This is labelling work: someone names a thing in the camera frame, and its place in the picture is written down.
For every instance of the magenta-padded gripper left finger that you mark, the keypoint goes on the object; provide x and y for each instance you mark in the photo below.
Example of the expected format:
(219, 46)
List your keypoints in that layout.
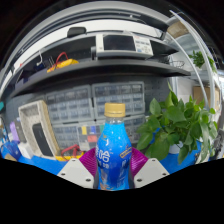
(75, 171)

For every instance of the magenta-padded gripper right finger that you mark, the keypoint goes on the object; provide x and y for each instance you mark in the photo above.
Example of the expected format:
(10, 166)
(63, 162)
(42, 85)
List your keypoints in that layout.
(150, 171)

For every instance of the blue drink bottle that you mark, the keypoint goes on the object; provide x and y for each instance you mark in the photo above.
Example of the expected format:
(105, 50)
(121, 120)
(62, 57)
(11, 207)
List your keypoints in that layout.
(113, 156)

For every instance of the clear organizer with coloured parts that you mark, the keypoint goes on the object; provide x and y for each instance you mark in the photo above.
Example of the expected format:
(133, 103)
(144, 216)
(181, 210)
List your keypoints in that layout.
(90, 135)

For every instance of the black rectangular speaker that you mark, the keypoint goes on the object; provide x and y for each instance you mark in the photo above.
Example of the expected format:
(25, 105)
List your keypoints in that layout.
(42, 140)

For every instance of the green potted plant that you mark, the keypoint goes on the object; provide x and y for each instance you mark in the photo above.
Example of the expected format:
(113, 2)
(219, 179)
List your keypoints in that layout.
(173, 126)

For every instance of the white cardboard box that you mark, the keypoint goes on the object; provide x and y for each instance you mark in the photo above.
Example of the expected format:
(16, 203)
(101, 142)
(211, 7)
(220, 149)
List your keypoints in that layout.
(26, 150)

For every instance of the blue cardboard box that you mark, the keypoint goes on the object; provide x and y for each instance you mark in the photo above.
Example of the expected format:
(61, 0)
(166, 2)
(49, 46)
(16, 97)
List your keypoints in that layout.
(11, 151)

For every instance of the dark grey upright box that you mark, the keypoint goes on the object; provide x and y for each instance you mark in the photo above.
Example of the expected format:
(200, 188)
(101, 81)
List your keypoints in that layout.
(21, 130)

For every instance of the white perforated basket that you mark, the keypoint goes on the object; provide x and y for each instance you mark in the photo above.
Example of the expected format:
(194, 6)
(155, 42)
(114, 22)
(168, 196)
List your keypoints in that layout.
(30, 113)

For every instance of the yellow meter with red leads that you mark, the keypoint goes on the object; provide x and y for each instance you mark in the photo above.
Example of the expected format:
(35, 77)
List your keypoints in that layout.
(65, 63)

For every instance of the white shelf unit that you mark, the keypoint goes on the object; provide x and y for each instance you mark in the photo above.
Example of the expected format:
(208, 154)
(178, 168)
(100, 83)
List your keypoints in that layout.
(206, 66)

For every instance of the white oscilloscope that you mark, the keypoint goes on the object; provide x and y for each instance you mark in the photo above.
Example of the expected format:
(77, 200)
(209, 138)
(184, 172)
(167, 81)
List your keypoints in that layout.
(120, 45)

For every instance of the black mounted device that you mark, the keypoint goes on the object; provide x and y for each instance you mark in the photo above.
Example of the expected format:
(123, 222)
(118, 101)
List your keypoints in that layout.
(76, 32)

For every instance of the dark grey wall shelf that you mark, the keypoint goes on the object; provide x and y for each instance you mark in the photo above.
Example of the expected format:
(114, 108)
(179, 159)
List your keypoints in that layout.
(100, 68)

